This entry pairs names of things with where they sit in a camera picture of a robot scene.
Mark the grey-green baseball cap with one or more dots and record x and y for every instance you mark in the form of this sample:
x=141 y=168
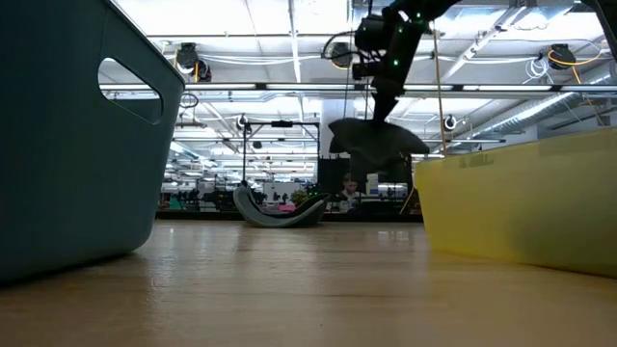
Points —
x=270 y=219
x=376 y=144

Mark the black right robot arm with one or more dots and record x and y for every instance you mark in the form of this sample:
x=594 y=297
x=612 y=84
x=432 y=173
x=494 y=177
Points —
x=400 y=38

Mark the person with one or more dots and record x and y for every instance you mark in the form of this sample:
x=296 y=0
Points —
x=351 y=185

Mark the black cabinet with monitor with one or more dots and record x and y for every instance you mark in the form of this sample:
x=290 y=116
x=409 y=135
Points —
x=332 y=183

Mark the yellow translucent plastic bin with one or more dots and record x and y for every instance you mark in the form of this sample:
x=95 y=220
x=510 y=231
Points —
x=520 y=207

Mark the teal plastic bin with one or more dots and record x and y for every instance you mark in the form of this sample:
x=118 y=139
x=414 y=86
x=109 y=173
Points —
x=58 y=193

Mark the long ceiling light rail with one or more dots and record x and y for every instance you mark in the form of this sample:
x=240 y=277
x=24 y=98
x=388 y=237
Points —
x=289 y=87

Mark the black metal rig frame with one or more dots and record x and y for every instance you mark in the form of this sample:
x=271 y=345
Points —
x=282 y=124

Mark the silver ventilation duct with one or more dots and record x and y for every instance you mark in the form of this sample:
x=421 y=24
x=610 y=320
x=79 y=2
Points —
x=530 y=113

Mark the black aluminium table frame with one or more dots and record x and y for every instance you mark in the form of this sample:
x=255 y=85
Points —
x=202 y=217

